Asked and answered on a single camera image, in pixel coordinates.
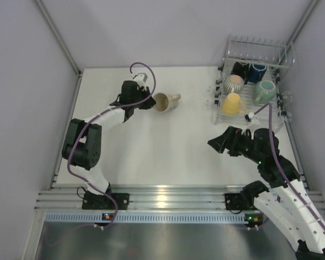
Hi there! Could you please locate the grey striped mug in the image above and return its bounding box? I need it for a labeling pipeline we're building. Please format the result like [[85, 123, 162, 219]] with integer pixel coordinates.
[[223, 74, 244, 94]]

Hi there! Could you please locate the perforated cable duct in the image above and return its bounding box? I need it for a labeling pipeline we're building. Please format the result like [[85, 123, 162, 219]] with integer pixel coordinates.
[[45, 212, 248, 224]]

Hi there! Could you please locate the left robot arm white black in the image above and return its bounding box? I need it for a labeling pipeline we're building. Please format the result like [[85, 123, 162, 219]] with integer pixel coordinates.
[[62, 79, 155, 209]]

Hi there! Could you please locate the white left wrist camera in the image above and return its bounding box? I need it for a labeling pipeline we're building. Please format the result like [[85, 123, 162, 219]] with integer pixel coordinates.
[[131, 73, 148, 86]]

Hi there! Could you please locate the black mug cream inside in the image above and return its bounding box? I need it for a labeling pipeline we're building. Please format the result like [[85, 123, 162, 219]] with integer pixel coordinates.
[[230, 61, 249, 82]]

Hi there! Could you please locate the right aluminium frame post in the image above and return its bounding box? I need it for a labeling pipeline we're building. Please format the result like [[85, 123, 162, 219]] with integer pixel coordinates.
[[283, 0, 321, 52]]

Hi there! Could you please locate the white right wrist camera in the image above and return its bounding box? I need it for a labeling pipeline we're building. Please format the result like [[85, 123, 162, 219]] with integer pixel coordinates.
[[244, 112, 261, 132]]

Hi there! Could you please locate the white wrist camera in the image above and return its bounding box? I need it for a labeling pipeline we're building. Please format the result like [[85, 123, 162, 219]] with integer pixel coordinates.
[[131, 73, 148, 86], [244, 112, 261, 132]]

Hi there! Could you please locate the yellow mug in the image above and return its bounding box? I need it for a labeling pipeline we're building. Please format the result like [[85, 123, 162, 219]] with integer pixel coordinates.
[[221, 93, 247, 115]]

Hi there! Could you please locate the clear dish rack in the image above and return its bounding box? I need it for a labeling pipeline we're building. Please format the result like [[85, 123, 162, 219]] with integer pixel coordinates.
[[207, 35, 296, 132]]

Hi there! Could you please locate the left aluminium frame post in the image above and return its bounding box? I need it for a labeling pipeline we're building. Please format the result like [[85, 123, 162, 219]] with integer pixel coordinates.
[[33, 0, 81, 77]]

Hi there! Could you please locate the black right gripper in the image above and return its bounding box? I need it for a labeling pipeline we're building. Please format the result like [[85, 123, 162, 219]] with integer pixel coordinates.
[[207, 125, 263, 164]]

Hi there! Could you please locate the teal green mug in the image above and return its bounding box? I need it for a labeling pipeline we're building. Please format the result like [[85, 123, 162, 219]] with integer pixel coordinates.
[[252, 80, 277, 105]]

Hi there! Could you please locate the tall beige floral cup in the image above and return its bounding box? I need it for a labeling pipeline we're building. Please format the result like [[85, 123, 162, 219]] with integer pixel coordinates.
[[153, 93, 181, 112]]

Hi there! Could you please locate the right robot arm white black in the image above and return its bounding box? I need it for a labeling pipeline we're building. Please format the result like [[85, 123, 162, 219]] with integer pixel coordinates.
[[207, 126, 325, 259]]

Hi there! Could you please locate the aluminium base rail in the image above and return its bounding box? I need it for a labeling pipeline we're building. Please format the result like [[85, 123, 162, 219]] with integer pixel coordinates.
[[35, 184, 242, 212]]

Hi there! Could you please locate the dark blue mug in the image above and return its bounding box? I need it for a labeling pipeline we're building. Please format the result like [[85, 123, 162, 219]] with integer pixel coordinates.
[[248, 64, 267, 83]]

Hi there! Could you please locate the aluminium frame post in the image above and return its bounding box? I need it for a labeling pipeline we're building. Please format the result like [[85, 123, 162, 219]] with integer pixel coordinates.
[[33, 0, 81, 77], [283, 0, 321, 52]]

